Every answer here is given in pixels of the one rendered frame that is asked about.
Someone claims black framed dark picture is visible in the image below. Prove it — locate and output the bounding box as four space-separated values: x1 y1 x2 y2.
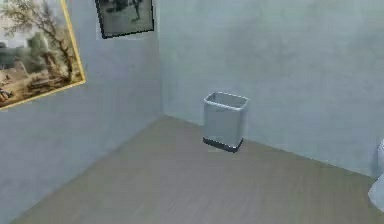
94 0 156 40

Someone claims gold framed landscape painting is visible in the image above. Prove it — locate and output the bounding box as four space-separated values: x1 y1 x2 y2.
0 0 87 111

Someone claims grey trash can black base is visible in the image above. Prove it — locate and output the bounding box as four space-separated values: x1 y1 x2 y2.
202 91 249 154

